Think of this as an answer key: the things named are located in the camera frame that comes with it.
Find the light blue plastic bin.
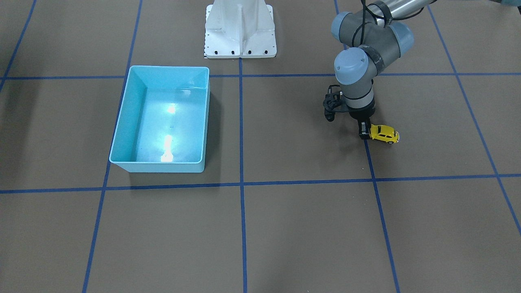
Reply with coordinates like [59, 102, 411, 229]
[109, 65, 210, 173]

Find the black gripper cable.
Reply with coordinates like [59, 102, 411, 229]
[324, 0, 391, 122]

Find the yellow beetle toy car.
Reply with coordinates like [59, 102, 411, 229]
[370, 125, 400, 144]

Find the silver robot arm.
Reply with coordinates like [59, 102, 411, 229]
[323, 0, 432, 144]

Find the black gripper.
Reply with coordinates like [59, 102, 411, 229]
[343, 100, 376, 140]

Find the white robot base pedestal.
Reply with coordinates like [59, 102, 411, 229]
[204, 0, 277, 59]

